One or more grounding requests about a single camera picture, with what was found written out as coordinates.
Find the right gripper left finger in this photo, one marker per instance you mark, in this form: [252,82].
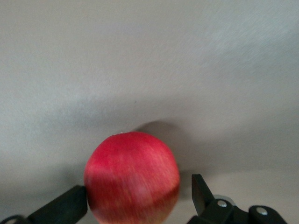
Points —
[60,205]

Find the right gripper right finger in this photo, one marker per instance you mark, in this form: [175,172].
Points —
[203,198]

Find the red apple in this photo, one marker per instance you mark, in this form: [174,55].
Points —
[130,177]

